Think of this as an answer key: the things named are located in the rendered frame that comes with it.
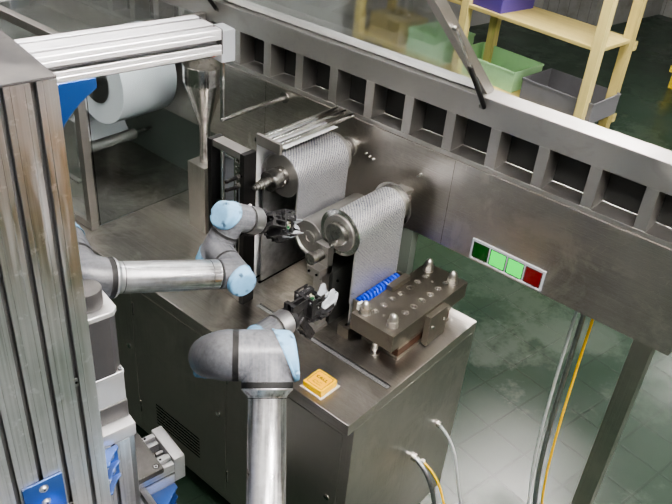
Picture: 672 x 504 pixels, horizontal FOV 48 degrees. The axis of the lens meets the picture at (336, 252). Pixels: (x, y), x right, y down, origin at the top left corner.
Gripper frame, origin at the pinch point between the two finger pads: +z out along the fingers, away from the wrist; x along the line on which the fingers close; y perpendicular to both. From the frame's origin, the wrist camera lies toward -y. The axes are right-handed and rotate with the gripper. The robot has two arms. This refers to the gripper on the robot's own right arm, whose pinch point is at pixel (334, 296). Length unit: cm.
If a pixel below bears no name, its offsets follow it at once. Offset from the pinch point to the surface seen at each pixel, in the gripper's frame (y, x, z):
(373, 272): -0.1, -0.2, 18.5
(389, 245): 6.9, -0.3, 25.3
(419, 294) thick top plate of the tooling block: -5.9, -13.0, 26.7
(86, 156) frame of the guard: 11, 102, -14
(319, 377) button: -16.5, -9.0, -14.9
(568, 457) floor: -109, -54, 103
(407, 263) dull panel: -8.1, 1.7, 40.8
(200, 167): 8, 76, 14
